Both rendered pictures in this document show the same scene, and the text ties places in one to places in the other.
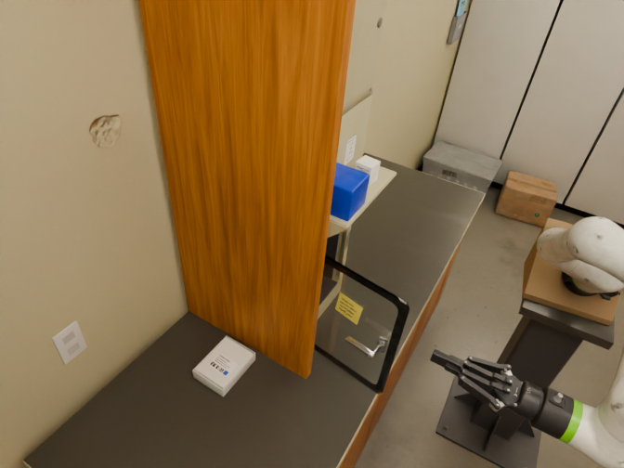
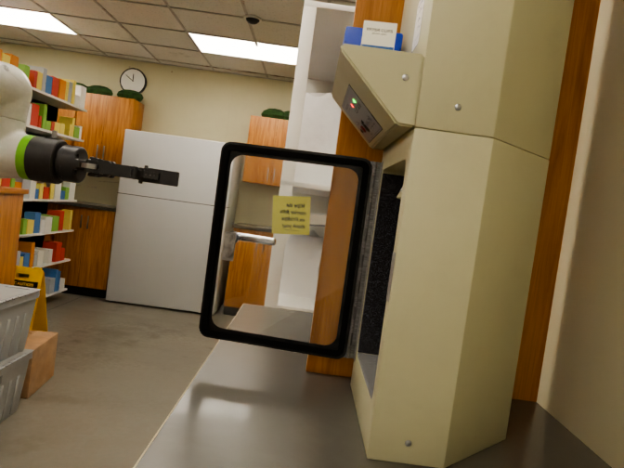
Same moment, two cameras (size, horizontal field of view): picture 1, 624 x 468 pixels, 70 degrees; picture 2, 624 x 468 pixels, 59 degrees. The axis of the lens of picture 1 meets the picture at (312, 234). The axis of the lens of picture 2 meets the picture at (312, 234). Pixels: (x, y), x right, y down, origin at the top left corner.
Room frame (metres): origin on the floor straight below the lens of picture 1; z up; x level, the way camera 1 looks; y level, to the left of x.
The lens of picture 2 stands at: (1.79, -0.60, 1.29)
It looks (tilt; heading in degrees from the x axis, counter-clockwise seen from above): 3 degrees down; 152
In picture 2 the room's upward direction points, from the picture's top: 8 degrees clockwise
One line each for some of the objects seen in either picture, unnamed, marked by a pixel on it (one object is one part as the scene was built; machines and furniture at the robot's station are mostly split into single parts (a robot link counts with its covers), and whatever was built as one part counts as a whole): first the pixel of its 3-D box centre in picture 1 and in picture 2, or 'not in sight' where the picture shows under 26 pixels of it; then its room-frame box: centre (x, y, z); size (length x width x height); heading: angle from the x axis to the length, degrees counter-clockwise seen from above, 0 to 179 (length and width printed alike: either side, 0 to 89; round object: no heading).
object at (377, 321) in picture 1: (347, 325); (283, 249); (0.81, -0.12, 1.19); 0.30 x 0.01 x 0.40; 55
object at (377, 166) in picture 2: not in sight; (364, 261); (0.90, 0.01, 1.19); 0.03 x 0.02 x 0.39; 152
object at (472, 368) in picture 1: (486, 375); (116, 170); (0.60, -0.43, 1.30); 0.11 x 0.01 x 0.04; 61
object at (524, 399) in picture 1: (514, 394); (85, 165); (0.56, -0.48, 1.30); 0.09 x 0.08 x 0.07; 63
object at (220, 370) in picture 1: (225, 364); not in sight; (0.80, 0.23, 0.96); 0.16 x 0.12 x 0.04; 152
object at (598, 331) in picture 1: (567, 301); not in sight; (1.25, -1.04, 0.92); 0.32 x 0.32 x 0.04; 64
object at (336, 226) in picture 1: (353, 204); (366, 106); (1.01, -0.11, 1.46); 0.32 x 0.12 x 0.10; 152
